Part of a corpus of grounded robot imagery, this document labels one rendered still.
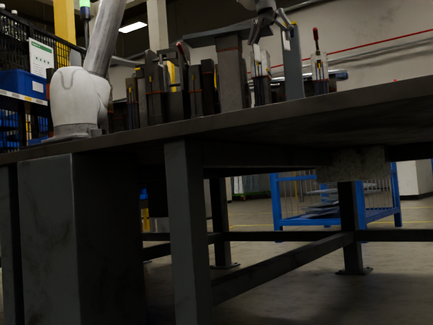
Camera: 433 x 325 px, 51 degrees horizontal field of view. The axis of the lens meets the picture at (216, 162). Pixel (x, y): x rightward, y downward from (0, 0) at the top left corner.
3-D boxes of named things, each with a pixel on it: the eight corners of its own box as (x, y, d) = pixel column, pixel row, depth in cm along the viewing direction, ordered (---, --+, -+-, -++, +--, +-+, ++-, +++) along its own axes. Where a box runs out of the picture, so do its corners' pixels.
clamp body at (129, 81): (148, 155, 221) (143, 80, 223) (138, 154, 210) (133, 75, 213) (136, 157, 223) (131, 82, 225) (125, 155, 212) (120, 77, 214)
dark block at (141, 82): (156, 153, 216) (151, 66, 219) (150, 152, 210) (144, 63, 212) (147, 154, 218) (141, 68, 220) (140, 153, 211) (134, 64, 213)
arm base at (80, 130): (86, 137, 151) (84, 120, 151) (39, 144, 161) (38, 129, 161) (121, 138, 167) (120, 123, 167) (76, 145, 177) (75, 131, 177)
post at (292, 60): (308, 135, 186) (299, 30, 188) (307, 133, 178) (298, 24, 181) (290, 137, 188) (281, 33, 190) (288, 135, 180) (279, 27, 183)
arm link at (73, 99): (46, 126, 157) (40, 63, 157) (60, 131, 175) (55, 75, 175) (93, 122, 158) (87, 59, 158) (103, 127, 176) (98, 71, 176)
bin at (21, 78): (56, 105, 247) (55, 81, 248) (19, 95, 217) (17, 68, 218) (29, 108, 251) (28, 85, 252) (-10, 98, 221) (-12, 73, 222)
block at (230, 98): (250, 141, 192) (241, 38, 195) (245, 140, 185) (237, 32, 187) (227, 144, 195) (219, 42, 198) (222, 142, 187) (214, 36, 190)
